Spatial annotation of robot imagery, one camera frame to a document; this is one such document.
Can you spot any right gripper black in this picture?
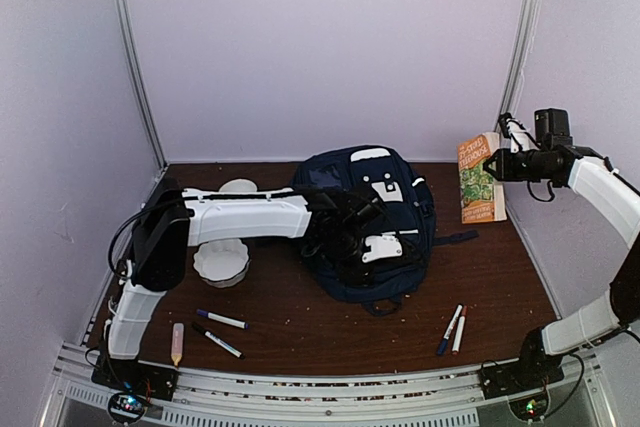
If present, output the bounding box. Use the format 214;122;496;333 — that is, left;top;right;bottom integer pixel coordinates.
484;146;553;180

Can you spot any orange paperback book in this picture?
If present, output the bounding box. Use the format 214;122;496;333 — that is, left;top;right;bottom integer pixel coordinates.
457;132;507;224

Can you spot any navy blue student backpack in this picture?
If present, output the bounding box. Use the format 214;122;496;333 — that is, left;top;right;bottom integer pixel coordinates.
291;145;478;317

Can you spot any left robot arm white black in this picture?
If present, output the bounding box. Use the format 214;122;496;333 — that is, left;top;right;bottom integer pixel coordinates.
103;188;384;391

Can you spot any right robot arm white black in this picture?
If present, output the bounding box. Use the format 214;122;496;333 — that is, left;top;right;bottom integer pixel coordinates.
483;108;639;389

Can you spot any blue capped white marker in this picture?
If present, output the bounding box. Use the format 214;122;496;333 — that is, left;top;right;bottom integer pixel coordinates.
436;304;464;356

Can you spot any brown capped white marker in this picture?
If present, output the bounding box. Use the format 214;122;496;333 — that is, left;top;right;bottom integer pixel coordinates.
451;306;468;355

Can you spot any white scalloped ceramic bowl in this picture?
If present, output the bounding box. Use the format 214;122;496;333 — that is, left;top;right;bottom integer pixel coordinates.
194;239;250;288

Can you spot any black capped white marker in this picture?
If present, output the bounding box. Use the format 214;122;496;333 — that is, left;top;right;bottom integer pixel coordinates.
191;322;245;359

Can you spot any purple capped white marker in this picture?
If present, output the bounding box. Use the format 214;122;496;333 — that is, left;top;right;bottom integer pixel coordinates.
196;309;249;330

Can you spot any pink glue tube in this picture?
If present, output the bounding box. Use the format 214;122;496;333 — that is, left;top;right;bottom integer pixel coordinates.
170;323;184;367

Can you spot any right circuit board with leds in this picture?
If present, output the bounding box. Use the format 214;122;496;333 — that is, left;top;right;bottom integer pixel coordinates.
508;392;550;422

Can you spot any circuit board with leds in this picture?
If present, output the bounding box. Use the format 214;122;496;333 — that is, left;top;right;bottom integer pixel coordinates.
107;392;150;425
508;392;550;422

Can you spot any left circuit board with leds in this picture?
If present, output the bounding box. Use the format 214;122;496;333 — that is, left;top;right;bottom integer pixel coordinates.
107;392;150;425

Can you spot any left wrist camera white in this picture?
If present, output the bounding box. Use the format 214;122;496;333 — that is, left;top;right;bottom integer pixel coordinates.
361;234;403;264

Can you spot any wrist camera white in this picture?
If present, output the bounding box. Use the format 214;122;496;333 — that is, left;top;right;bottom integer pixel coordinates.
498;112;535;153
361;234;403;264

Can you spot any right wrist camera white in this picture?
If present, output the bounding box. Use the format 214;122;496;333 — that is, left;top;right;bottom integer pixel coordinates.
498;112;535;153

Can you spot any front aluminium rail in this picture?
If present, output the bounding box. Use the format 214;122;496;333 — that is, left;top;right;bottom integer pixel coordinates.
42;339;619;427

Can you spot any right aluminium frame post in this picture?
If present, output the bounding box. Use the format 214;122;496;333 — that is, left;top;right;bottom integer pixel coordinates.
498;0;540;115

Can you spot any aluminium frame post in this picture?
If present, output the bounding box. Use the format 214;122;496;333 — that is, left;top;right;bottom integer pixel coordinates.
498;0;540;115
114;0;168;170

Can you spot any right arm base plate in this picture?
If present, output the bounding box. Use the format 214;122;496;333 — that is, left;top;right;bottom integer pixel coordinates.
479;360;564;399

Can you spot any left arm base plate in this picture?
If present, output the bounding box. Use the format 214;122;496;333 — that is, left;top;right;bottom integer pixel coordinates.
91;354;178;401

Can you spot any left aluminium frame post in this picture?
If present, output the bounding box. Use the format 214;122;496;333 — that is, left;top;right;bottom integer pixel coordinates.
114;0;168;170

